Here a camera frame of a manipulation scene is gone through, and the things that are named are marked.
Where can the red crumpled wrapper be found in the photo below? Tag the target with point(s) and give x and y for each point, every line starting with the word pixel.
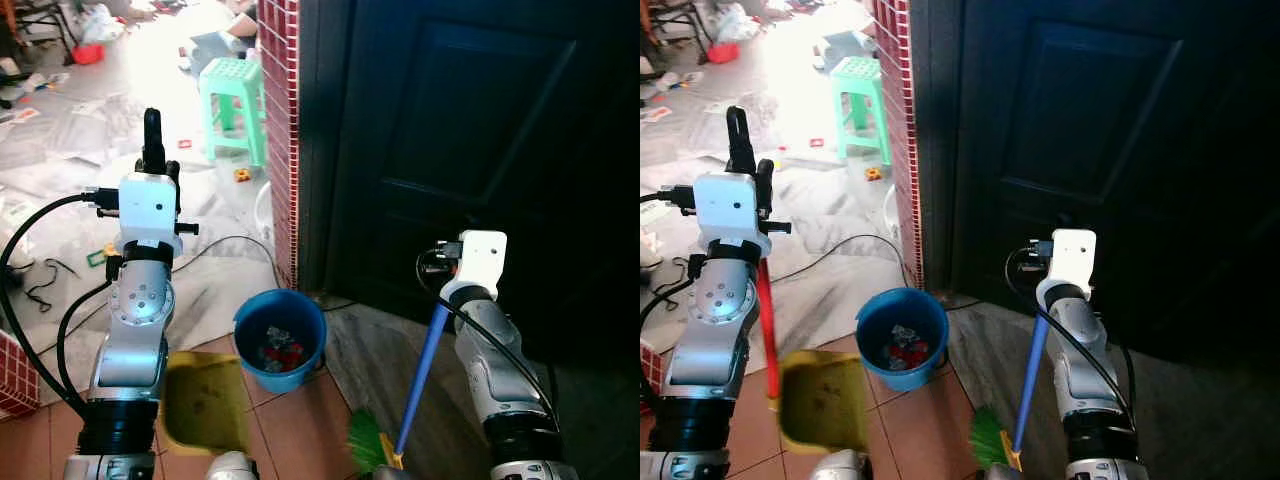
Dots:
pixel 912 355
pixel 288 355

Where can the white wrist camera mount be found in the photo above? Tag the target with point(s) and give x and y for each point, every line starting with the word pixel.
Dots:
pixel 1068 258
pixel 148 205
pixel 482 260
pixel 725 205

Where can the dark panelled door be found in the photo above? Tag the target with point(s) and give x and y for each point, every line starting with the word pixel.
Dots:
pixel 1080 120
pixel 450 120

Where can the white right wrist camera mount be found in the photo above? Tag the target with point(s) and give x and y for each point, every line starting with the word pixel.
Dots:
pixel 1068 258
pixel 482 260

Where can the blue plastic bucket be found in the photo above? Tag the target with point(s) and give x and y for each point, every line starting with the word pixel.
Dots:
pixel 300 310
pixel 925 310

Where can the green square toy frame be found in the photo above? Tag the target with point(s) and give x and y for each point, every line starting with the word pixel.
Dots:
pixel 95 258

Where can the silver left robot leg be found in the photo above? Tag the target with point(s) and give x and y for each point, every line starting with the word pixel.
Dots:
pixel 840 465
pixel 232 467

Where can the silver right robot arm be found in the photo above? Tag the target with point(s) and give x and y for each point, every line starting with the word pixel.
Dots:
pixel 495 370
pixel 1085 360

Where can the green plastic stool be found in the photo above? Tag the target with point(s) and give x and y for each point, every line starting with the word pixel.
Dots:
pixel 232 75
pixel 858 72

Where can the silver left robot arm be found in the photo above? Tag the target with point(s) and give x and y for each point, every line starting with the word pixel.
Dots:
pixel 135 330
pixel 715 340

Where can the white plastic bag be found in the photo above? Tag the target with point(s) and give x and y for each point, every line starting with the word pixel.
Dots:
pixel 735 20
pixel 95 22

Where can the person bare foot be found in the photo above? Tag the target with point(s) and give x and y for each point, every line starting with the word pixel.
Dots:
pixel 243 22

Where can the clear crumpled plastic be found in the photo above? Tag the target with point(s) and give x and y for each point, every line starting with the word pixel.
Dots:
pixel 903 335
pixel 275 335

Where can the white plastic basin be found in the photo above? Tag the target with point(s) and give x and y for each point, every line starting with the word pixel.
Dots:
pixel 262 205
pixel 888 205

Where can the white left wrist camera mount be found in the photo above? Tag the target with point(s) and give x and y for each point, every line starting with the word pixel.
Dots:
pixel 725 205
pixel 148 205

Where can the black chair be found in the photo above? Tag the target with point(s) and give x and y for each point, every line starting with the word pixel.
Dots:
pixel 40 20
pixel 665 20

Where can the pale blue box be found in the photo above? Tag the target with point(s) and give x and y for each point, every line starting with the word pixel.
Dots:
pixel 845 45
pixel 215 45

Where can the small red container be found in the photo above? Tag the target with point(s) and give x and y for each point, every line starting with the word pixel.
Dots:
pixel 722 50
pixel 88 53

